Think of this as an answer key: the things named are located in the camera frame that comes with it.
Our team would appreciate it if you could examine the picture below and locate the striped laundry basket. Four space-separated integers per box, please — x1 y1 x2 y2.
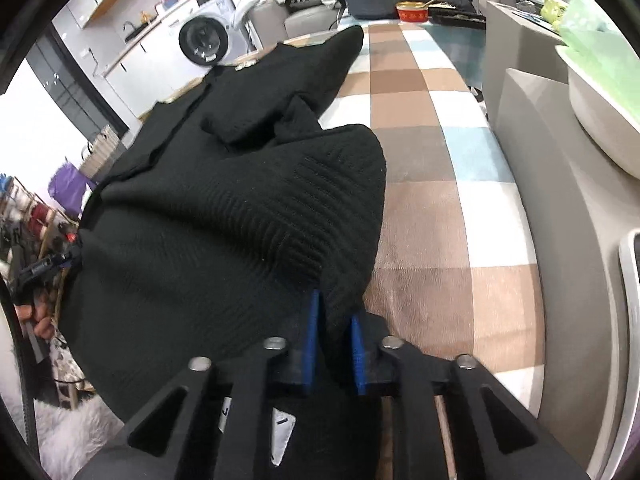
79 124 128 181

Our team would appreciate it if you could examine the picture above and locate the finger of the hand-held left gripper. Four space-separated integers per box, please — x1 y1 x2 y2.
14 251 83 288

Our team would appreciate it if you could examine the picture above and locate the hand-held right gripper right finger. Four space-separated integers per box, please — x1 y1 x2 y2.
350 311 591 480

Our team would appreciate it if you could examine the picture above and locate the red instant noodle cup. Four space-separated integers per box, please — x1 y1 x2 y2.
396 1 431 24

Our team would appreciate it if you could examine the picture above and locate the white washing machine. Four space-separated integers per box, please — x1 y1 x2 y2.
159 0 251 68

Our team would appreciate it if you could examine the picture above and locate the person's left hand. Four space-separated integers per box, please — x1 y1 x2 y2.
15 302 57 342

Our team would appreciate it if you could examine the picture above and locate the checked plush blanket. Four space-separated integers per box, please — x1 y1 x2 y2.
285 19 546 480

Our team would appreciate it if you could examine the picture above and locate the white plastic basin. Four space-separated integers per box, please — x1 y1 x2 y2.
554 44 640 181

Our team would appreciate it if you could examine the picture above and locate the black knit garment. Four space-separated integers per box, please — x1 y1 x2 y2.
54 25 388 480

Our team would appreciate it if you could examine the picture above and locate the wooden shoe rack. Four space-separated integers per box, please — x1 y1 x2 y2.
0 174 81 281

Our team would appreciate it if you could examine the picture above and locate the purple bag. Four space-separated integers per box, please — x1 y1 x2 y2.
47 162 97 220

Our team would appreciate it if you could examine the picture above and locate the kitchen counter with faucet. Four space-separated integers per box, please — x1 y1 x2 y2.
87 0 223 78

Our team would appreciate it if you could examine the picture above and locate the white fluffy rug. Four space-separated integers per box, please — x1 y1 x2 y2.
10 395 126 480

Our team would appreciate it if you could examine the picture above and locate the green plastic bag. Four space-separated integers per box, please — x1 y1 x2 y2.
560 0 640 68

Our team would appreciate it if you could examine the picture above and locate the green toy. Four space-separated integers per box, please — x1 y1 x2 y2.
539 0 568 25

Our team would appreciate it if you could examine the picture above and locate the grey sofa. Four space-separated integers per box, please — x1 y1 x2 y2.
250 0 351 51

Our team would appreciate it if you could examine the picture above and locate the grey side table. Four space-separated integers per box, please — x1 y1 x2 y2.
482 0 573 126

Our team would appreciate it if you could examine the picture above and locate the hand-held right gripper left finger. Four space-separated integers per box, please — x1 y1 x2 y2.
125 290 326 480

